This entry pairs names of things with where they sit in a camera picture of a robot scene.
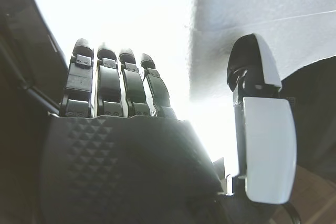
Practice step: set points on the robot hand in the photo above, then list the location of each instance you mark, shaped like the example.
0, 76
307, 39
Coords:
126, 169

